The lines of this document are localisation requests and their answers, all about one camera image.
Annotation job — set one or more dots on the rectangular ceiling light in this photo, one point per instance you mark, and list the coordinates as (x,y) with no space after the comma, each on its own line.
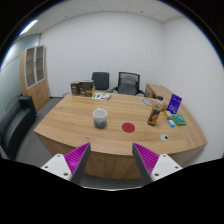
(28,27)

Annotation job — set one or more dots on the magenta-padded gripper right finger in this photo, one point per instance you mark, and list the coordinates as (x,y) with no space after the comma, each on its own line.
(165,165)

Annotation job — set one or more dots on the tan snack packet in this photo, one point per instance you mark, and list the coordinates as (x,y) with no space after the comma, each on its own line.
(168,114)

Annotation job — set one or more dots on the purple standing pouch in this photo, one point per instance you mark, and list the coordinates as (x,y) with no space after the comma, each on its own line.
(174,104)

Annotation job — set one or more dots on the black leather sofa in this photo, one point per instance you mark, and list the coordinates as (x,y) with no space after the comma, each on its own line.
(15,123)

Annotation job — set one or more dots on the wooden side desk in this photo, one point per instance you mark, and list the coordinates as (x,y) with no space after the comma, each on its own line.
(157,90)

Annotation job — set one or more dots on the large dark brown box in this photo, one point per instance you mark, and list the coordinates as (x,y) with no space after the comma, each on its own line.
(86,88)

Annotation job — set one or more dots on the clear bottle with black cap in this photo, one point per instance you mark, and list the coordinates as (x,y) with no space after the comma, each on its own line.
(154,115)

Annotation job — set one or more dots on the wooden glass-door cabinet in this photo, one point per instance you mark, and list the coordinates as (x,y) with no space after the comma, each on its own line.
(33,83)

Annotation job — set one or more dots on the white and green booklet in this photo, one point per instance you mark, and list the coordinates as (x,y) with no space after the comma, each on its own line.
(101,96)

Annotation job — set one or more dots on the grey mesh office chair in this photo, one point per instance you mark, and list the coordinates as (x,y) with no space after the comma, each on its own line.
(128,84)

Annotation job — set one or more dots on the small dark brown box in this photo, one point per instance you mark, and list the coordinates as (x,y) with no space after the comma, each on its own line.
(75,88)

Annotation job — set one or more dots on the white and grey mug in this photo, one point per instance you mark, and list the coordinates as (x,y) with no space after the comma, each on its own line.
(99,117)

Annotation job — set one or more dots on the small blue and white box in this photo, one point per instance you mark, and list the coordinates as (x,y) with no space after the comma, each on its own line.
(171,123)

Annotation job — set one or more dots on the green flat box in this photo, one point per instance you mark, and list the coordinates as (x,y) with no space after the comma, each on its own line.
(179,119)

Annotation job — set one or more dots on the dark office chair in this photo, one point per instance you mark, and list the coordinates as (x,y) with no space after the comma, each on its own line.
(100,81)

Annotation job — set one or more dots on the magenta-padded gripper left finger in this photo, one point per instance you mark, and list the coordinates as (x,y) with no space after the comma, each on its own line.
(55,165)

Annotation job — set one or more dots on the flat round red coaster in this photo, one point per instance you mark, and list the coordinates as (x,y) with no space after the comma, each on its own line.
(128,127)

